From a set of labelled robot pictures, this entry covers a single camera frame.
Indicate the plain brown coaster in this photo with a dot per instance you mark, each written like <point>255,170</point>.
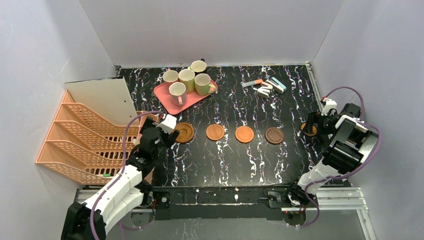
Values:
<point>215,132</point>

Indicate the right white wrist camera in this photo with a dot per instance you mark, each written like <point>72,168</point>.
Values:
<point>328,105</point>

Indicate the pink mug near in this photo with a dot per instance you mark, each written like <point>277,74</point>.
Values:
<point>170,77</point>

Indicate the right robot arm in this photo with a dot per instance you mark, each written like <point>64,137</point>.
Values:
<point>342,154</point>

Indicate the brown grooved wooden coaster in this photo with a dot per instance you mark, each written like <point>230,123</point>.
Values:
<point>186,132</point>

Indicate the green mug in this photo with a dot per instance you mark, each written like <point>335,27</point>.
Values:
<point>203,84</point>

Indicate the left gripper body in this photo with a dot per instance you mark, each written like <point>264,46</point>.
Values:
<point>169,136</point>

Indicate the light wooden coaster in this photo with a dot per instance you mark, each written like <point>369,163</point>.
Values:
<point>244,134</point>

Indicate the pink mug large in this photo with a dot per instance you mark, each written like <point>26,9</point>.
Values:
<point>178,93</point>

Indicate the dark brown wooden coaster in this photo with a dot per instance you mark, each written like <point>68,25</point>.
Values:
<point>274,135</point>

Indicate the orange desk organiser box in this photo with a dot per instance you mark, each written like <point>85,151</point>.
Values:
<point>147,119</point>

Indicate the yellow-green mug centre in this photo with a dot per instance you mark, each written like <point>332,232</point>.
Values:
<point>187,77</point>

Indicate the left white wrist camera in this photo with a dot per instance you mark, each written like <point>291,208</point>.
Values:
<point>168,124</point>

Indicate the orange file rack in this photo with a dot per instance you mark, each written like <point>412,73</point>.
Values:
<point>83,146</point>

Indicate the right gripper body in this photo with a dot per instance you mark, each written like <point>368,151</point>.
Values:
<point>319,122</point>

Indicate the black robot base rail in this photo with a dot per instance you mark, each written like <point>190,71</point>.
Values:
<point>245,202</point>

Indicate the white board sheet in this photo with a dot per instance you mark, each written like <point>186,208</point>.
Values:
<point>108,97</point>

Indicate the orange black round coaster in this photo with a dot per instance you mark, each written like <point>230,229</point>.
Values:
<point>309,129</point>

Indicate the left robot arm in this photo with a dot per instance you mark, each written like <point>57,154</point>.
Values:
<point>97,215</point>

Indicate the pink serving tray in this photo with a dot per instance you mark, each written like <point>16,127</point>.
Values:
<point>162,93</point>

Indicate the orange white marker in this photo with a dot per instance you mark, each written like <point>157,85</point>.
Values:
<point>252,83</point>

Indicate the black mug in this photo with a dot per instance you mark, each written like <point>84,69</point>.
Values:
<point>199,66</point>

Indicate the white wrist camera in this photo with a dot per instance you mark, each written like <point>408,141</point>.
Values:
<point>168,124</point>
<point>328,105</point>

